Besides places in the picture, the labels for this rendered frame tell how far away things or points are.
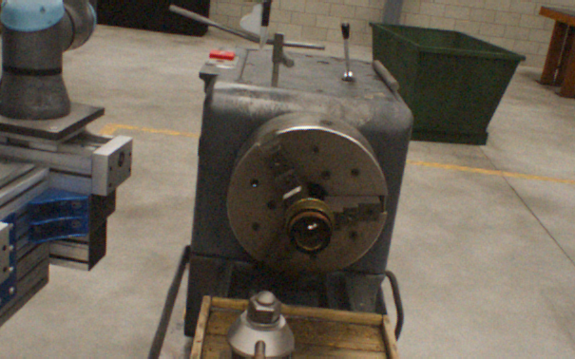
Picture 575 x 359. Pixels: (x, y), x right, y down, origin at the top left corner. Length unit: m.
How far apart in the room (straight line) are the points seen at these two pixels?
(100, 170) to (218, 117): 0.26
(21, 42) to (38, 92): 0.10
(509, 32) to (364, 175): 10.48
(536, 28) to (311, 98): 10.48
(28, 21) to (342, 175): 0.67
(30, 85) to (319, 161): 0.59
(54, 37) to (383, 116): 0.69
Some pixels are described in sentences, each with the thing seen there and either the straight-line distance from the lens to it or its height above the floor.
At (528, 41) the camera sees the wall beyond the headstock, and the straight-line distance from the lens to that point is 11.86.
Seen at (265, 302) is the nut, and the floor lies 1.18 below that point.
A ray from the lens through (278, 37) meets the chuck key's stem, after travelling 1.48.
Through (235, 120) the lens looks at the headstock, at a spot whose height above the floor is 1.19.
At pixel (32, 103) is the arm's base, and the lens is 1.45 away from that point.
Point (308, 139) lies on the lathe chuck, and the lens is 1.29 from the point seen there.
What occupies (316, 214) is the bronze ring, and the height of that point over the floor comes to 1.12.
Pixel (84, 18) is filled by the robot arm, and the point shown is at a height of 1.35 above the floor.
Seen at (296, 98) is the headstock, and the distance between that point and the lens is 1.46.
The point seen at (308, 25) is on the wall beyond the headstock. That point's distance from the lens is 11.27.
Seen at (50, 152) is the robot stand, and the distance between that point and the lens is 1.46.
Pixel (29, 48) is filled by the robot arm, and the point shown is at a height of 1.30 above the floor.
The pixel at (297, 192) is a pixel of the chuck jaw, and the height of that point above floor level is 1.13.
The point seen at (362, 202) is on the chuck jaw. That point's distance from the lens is 1.30.
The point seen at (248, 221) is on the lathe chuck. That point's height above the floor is 1.03.
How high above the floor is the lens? 1.57
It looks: 20 degrees down
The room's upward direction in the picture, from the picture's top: 7 degrees clockwise
